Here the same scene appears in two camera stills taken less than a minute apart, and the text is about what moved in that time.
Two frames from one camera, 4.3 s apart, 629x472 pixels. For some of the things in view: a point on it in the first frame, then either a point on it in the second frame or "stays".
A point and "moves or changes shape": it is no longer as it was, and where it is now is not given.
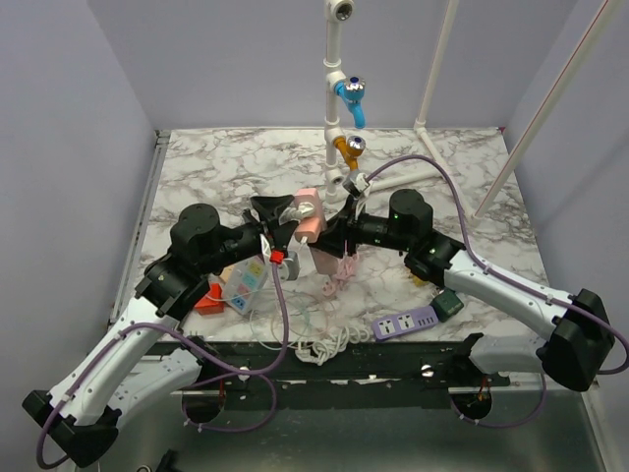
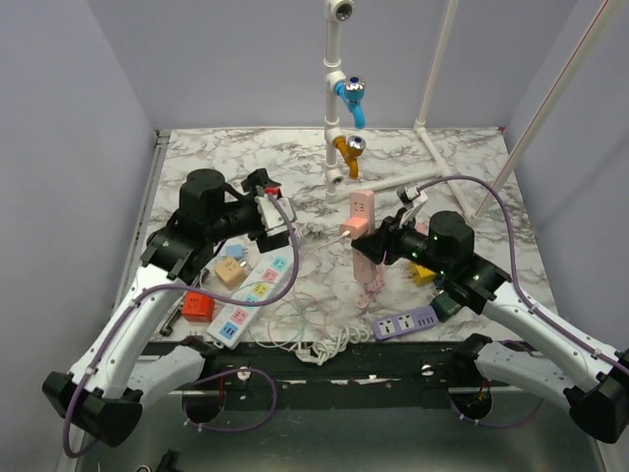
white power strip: x=249 y=277 -> x=268 y=278
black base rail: x=339 y=376 stays
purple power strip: x=405 y=322 stays
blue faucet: x=351 y=89 stays
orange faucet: x=350 y=147 stays
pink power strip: x=323 y=261 -> x=362 y=206
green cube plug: x=446 y=304 stays
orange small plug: x=309 y=229 moves or changes shape
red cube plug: x=212 y=302 moves or changes shape
